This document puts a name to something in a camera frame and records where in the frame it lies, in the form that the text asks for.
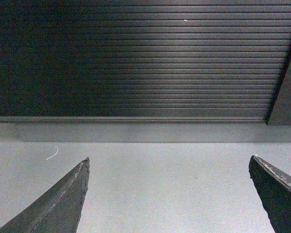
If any black checkout counter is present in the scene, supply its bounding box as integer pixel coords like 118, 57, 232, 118
0, 0, 291, 143

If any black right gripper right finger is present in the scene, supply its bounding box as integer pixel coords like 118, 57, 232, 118
248, 155, 291, 233

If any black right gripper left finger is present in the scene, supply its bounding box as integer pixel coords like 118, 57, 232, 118
0, 158, 90, 233

